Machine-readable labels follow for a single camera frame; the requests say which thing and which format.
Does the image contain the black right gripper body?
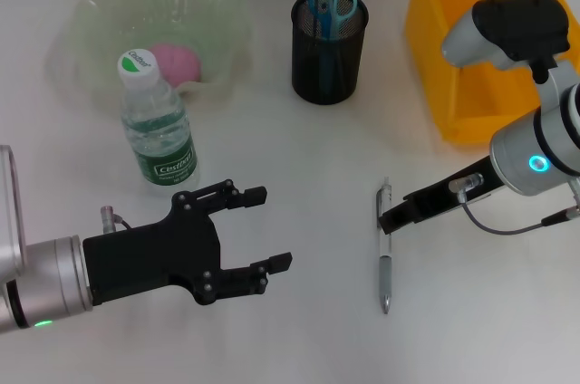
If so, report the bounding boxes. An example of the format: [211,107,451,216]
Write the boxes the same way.
[433,156,508,216]

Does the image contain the black mesh pen holder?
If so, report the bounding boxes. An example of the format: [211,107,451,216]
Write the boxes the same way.
[290,0,371,106]

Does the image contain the yellow plastic storage bin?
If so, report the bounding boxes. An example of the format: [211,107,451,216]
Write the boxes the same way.
[403,0,580,146]

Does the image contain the grey clear ballpoint pen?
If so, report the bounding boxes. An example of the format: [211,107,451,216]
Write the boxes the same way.
[374,177,395,316]

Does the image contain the left gripper cable with plug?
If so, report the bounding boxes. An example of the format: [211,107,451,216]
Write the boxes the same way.
[99,205,133,235]

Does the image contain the translucent green fruit plate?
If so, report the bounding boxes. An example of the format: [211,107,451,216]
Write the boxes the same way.
[43,0,254,116]

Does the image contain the pink peach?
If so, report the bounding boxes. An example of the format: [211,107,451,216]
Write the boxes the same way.
[148,43,202,84]

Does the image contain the green label water bottle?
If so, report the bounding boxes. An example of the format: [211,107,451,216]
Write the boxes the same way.
[117,48,201,196]

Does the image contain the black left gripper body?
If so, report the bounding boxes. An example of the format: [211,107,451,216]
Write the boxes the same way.
[82,191,223,307]

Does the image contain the blue teal scissors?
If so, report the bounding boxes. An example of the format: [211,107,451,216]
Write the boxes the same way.
[307,0,359,93]

